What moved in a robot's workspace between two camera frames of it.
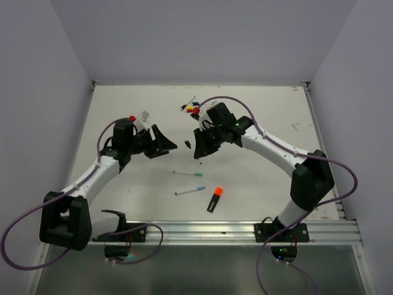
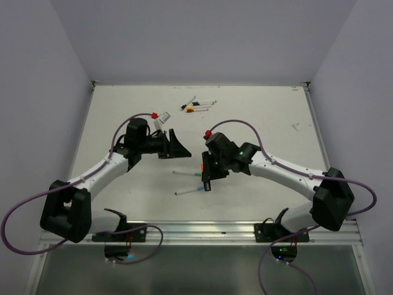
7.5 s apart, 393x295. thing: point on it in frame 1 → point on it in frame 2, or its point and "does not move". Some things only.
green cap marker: [196, 174] does not move
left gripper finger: [162, 144] → [177, 149]
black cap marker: [182, 107] does not move
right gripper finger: [207, 152] → [206, 174]
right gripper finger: [199, 149] → [206, 158]
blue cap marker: [186, 190] does not move
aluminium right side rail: [319, 131] does not move
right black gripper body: [213, 136] → [218, 168]
